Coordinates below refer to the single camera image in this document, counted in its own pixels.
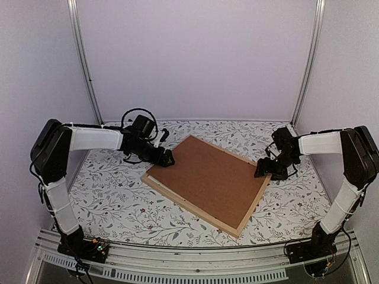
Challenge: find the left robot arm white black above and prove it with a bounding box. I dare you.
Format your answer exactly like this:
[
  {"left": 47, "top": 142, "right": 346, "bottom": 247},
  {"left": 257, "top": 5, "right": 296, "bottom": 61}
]
[{"left": 30, "top": 115, "right": 175, "bottom": 257}]

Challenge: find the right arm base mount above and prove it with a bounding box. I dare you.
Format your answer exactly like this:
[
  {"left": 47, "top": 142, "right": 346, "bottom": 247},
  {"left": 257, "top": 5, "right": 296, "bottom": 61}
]
[{"left": 284, "top": 231, "right": 337, "bottom": 277}]

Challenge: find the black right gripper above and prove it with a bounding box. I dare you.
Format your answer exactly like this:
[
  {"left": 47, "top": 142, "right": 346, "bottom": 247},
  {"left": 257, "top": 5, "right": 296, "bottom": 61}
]
[{"left": 253, "top": 151, "right": 298, "bottom": 180}]

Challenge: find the light wooden picture frame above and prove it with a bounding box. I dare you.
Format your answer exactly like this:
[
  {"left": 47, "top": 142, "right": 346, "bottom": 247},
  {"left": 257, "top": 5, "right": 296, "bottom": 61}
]
[{"left": 141, "top": 135, "right": 272, "bottom": 238}]

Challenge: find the brown backing board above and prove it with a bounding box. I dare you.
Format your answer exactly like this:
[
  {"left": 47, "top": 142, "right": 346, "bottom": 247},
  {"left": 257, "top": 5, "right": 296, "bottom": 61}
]
[{"left": 147, "top": 136, "right": 269, "bottom": 230}]

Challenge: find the left aluminium corner post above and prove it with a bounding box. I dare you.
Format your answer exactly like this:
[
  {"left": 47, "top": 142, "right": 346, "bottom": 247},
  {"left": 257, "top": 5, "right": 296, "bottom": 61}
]
[{"left": 67, "top": 0, "right": 104, "bottom": 124}]

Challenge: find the aluminium front rail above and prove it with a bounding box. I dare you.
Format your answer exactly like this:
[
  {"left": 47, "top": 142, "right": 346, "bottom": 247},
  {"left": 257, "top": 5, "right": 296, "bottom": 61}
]
[{"left": 25, "top": 230, "right": 374, "bottom": 283}]

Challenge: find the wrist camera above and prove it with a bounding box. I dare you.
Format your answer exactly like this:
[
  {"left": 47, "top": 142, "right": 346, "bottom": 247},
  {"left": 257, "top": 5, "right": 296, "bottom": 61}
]
[
  {"left": 130, "top": 115, "right": 169, "bottom": 147},
  {"left": 271, "top": 127, "right": 294, "bottom": 151}
]

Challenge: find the right aluminium corner post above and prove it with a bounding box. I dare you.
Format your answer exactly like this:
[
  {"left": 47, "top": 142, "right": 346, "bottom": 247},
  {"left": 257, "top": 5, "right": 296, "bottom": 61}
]
[{"left": 291, "top": 0, "right": 326, "bottom": 127}]

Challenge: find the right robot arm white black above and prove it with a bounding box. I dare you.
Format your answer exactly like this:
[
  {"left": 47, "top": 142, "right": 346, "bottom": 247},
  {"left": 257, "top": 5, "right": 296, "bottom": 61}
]
[{"left": 254, "top": 125, "right": 378, "bottom": 258}]

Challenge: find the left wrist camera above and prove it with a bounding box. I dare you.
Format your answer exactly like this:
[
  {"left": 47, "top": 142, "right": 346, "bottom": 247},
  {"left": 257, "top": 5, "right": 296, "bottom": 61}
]
[{"left": 130, "top": 115, "right": 169, "bottom": 147}]

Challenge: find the aluminium corner post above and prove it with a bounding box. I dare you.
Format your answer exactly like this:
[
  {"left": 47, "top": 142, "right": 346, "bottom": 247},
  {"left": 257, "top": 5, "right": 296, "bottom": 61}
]
[
  {"left": 67, "top": 0, "right": 104, "bottom": 124},
  {"left": 291, "top": 0, "right": 326, "bottom": 127}
]

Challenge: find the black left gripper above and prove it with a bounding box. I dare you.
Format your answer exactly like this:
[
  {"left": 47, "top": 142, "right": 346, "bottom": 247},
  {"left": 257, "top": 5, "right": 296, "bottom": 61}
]
[{"left": 131, "top": 139, "right": 176, "bottom": 168}]

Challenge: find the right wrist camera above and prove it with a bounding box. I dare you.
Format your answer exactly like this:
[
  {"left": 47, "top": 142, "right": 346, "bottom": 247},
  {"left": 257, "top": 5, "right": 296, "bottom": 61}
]
[{"left": 271, "top": 127, "right": 294, "bottom": 151}]

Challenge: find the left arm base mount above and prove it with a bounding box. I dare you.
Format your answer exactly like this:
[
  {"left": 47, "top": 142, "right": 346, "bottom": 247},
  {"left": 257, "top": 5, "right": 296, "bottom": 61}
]
[{"left": 57, "top": 227, "right": 110, "bottom": 263}]

